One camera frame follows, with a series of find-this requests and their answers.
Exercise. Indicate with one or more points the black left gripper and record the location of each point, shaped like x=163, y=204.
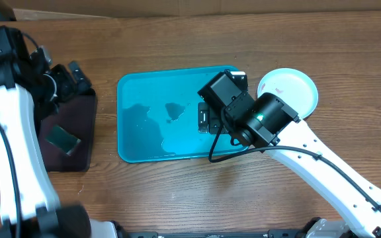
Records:
x=61, y=73

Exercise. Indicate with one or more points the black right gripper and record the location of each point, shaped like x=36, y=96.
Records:
x=212, y=121

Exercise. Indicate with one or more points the green white sponge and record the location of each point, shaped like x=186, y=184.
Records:
x=62, y=139

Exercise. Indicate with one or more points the light blue plate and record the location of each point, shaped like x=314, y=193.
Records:
x=294, y=87

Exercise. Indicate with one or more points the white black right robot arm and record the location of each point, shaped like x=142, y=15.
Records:
x=268, y=125

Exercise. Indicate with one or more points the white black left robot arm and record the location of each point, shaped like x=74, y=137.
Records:
x=29, y=205

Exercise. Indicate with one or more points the black shallow water tray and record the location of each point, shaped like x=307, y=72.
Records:
x=77, y=117

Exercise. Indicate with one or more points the teal plastic tray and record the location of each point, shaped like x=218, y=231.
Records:
x=158, y=117

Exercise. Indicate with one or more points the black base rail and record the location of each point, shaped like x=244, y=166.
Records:
x=272, y=233

